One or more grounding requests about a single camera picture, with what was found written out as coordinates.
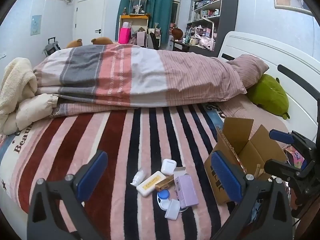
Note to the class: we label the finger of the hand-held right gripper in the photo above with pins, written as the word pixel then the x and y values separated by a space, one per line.
pixel 280 167
pixel 281 136

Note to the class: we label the white earbuds case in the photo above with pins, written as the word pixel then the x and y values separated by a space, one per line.
pixel 168 167

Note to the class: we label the green plush toy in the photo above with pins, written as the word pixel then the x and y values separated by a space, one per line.
pixel 271 96

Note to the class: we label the small white plastic case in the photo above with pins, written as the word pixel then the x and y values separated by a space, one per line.
pixel 172 209

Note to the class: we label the blue wall poster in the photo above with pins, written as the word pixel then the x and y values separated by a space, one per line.
pixel 36 25

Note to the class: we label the small white bottle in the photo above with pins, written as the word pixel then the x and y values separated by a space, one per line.
pixel 138 178

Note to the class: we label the grey suitcase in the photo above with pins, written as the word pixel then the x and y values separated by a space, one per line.
pixel 51 47

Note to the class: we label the white door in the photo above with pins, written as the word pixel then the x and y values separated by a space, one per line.
pixel 90 20

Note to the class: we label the glass display case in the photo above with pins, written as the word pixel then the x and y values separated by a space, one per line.
pixel 138 5

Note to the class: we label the open white paper box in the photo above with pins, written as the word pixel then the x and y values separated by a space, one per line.
pixel 180 171

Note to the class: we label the folded pink grey quilt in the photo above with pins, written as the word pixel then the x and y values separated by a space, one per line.
pixel 125 77

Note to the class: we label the cream rectangular box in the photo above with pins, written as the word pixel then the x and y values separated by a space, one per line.
pixel 150 183

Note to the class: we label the window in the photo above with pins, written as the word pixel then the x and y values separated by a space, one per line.
pixel 177 5

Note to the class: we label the small wooden piece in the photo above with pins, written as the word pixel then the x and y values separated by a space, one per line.
pixel 258 172

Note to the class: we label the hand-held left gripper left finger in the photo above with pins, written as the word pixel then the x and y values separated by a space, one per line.
pixel 92 175

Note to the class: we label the dark bookshelf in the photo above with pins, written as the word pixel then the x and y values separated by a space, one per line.
pixel 226 5

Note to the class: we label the slim brown box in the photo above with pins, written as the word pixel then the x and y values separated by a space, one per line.
pixel 164 183

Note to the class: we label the brown teddy bear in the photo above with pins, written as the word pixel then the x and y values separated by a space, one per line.
pixel 102 40
pixel 75 43

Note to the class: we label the yellow shelf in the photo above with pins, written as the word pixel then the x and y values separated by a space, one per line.
pixel 135 17

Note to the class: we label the bright pink bag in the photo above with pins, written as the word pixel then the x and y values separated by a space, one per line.
pixel 124 35

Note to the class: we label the white fleece blanket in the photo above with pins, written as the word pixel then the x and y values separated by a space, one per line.
pixel 13 85

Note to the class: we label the colourful printed packet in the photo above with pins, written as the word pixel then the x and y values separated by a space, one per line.
pixel 295 156

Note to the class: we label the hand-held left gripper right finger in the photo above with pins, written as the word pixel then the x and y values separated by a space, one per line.
pixel 225 177

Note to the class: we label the pink striped pillow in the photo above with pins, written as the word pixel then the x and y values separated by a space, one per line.
pixel 250 67

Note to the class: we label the brown round ornament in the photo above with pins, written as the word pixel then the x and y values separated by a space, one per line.
pixel 178 33

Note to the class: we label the blue white contact lens case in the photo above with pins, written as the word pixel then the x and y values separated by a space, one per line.
pixel 163 199

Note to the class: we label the white bed headboard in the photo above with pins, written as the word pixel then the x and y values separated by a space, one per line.
pixel 275 52

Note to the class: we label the cluttered desk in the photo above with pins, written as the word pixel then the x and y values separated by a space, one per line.
pixel 197 45

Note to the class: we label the striped plush blanket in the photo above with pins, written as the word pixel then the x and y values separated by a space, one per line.
pixel 117 142

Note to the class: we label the purple box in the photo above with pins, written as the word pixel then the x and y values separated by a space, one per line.
pixel 186 191

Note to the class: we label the brown cardboard box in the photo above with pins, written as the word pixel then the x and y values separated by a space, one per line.
pixel 240 160

